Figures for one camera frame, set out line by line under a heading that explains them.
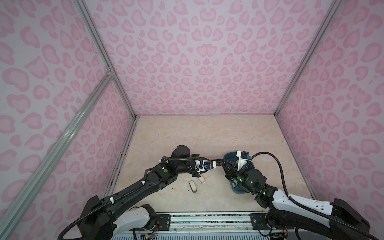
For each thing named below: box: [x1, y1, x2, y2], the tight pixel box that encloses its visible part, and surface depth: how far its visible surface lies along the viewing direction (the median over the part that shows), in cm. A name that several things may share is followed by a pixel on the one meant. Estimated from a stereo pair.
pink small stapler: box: [197, 176, 205, 185], surface depth 87 cm
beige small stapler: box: [188, 180, 197, 193], surface depth 84 cm
